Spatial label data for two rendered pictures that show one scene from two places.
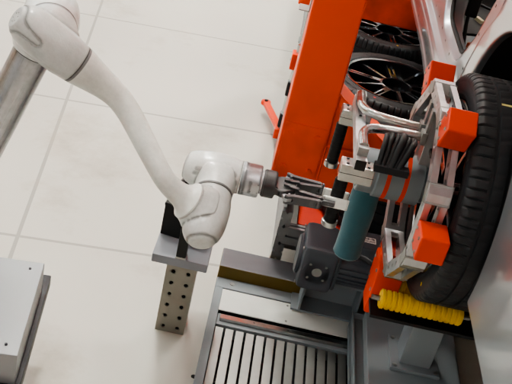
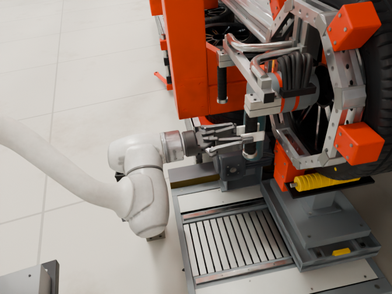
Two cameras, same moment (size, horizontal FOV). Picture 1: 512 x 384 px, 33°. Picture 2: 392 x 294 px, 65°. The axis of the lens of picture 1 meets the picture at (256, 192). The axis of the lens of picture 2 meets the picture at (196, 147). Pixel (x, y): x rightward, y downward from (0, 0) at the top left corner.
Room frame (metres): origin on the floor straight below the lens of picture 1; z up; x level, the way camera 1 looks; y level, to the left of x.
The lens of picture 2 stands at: (1.30, 0.03, 1.37)
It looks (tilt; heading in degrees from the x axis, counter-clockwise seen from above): 38 degrees down; 354
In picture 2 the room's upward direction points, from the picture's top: 5 degrees counter-clockwise
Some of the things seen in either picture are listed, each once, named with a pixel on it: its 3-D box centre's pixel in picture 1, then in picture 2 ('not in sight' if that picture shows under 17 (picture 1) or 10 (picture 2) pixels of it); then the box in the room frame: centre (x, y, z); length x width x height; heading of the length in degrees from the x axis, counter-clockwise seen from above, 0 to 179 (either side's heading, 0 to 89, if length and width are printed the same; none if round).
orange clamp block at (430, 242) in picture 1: (430, 242); (357, 143); (1.87, -0.46, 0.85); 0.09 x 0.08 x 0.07; 2
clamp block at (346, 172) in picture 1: (356, 171); (262, 102); (2.01, -0.24, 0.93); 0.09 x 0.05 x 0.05; 92
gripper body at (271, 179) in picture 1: (278, 186); (198, 142); (2.00, -0.05, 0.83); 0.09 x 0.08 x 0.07; 92
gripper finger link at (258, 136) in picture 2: (334, 203); (252, 137); (1.99, -0.21, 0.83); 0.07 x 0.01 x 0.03; 91
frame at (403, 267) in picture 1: (418, 181); (301, 88); (2.18, -0.44, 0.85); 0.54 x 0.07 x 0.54; 2
